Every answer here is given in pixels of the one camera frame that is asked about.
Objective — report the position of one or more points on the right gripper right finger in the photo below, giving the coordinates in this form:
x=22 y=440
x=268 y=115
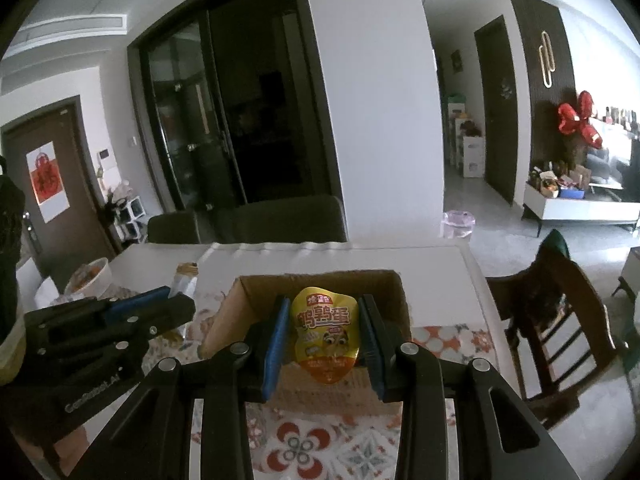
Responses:
x=371 y=354

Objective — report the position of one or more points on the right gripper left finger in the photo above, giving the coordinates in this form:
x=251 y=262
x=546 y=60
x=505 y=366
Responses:
x=276 y=345

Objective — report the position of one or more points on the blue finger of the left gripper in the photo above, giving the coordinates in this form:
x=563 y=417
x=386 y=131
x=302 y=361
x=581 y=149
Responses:
x=163 y=317
x=141 y=301

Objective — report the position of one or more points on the yellow quail egg packet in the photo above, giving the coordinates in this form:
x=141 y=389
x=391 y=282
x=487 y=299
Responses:
x=327 y=331

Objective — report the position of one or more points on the white bowl with snacks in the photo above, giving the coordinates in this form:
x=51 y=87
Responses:
x=90 y=280

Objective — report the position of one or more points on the brown cardboard box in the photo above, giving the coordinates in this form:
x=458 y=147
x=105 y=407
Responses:
x=249 y=305

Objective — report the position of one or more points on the dark upholstered chair left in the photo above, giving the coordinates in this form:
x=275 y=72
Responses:
x=178 y=227

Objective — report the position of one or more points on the dark upholstered chair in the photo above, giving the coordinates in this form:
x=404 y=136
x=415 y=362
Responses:
x=315 y=219
x=178 y=227

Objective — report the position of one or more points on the white shoe rack shelf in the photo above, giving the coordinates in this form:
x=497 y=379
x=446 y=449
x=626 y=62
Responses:
x=131 y=220

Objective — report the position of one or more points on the patterned floral table runner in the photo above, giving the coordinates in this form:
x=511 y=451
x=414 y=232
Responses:
x=362 y=430

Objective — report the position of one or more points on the brown entrance door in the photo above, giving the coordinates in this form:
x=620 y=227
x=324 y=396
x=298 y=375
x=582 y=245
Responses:
x=48 y=159

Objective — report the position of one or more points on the dark upholstered chair middle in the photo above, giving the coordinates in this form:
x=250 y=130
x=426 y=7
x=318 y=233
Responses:
x=315 y=219

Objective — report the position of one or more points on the pink trash bin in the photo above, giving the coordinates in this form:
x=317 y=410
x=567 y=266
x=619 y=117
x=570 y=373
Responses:
x=457 y=224

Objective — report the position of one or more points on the wooden dining chair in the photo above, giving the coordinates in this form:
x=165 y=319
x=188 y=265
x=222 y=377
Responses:
x=559 y=332

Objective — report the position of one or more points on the white tv console cabinet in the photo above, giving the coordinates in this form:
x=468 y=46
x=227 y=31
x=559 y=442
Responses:
x=547 y=211

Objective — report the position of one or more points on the white storage boxes hallway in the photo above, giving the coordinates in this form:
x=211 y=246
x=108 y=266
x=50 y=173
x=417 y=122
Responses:
x=465 y=144

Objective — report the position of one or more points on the red balloon dog decoration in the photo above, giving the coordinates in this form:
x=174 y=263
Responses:
x=577 y=120

